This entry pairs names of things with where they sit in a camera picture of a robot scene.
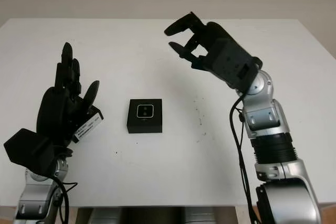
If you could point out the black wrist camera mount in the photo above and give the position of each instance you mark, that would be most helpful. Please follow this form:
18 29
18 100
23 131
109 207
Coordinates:
233 64
29 150

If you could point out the dark grey robot body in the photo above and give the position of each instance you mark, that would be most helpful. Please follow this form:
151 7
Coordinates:
157 216

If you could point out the small silver cube camera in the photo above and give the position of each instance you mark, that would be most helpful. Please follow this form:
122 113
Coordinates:
145 111

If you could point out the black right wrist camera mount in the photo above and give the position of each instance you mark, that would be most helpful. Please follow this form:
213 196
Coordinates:
233 64

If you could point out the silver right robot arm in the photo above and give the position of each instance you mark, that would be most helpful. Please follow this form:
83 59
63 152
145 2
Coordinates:
275 142

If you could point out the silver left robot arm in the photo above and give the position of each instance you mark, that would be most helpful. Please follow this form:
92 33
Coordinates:
34 197

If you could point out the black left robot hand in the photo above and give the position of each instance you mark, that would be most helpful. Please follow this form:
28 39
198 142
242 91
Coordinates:
52 111

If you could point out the black camera box base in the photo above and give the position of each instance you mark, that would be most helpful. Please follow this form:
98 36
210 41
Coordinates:
144 125

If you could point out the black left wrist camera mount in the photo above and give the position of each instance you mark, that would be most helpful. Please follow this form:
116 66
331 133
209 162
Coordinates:
29 150

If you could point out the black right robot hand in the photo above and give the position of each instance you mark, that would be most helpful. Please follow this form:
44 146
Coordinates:
216 35

